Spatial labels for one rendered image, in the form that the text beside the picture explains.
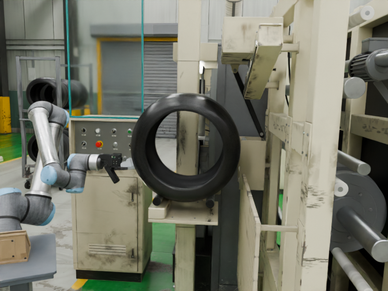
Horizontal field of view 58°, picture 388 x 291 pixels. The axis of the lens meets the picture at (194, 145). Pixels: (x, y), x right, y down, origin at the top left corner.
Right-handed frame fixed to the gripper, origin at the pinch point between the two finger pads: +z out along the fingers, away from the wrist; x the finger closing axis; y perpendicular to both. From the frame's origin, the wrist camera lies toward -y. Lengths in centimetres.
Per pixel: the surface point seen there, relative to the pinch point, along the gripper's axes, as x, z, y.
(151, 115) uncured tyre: -11.5, 10.7, 30.0
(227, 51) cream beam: -35, 47, 60
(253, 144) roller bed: 20, 65, 13
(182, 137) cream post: 26.7, 22.8, 14.3
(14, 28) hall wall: 959, -632, 223
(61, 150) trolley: 295, -178, -49
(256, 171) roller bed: 20, 68, -3
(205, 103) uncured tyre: -10, 38, 37
